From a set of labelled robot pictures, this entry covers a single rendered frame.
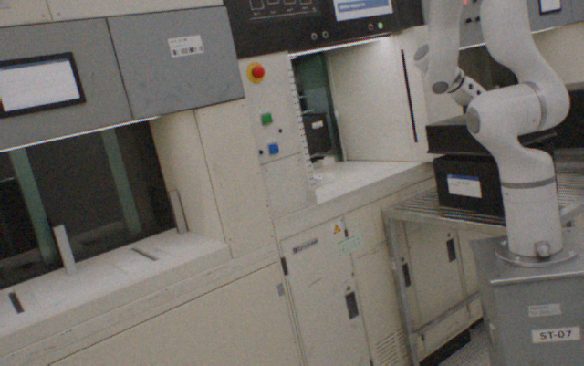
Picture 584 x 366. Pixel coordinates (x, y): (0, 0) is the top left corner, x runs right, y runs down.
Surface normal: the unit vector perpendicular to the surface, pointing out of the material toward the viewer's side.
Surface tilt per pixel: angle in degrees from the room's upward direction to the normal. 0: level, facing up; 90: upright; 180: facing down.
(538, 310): 90
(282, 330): 90
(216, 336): 90
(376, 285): 90
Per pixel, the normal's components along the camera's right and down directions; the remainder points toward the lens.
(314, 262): 0.57, 0.04
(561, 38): -0.80, 0.28
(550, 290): -0.17, 0.23
